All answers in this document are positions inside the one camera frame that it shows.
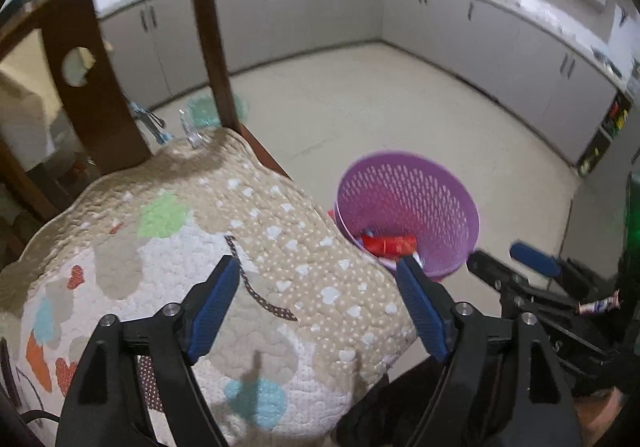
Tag purple perforated plastic basket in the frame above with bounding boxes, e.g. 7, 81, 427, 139
335, 151, 480, 283

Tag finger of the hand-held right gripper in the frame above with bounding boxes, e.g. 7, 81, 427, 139
510, 242, 563, 280
467, 251, 531, 298

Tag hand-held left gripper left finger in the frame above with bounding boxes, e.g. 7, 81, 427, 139
55, 254, 242, 447

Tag quilted patchwork blanket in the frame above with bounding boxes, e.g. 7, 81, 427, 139
0, 127, 418, 447

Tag black cable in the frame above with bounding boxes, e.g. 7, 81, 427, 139
17, 408, 63, 430

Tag dark shelf with bottles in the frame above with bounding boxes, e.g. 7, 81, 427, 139
580, 92, 633, 178

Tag teal floor mat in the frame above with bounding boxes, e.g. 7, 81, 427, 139
186, 93, 249, 128

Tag person's dark pants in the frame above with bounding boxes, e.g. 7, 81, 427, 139
332, 354, 451, 447

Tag dark wooden chair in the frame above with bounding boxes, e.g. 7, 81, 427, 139
0, 0, 293, 228

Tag person's right forearm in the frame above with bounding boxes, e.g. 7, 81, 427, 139
570, 362, 636, 447

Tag square red box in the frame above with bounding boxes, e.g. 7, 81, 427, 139
361, 233, 418, 259

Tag grey kitchen cabinets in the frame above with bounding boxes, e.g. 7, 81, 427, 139
95, 0, 631, 168

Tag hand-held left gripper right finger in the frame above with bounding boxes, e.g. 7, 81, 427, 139
395, 254, 583, 447

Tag metal tool with blue grip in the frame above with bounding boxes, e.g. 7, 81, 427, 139
129, 101, 167, 146

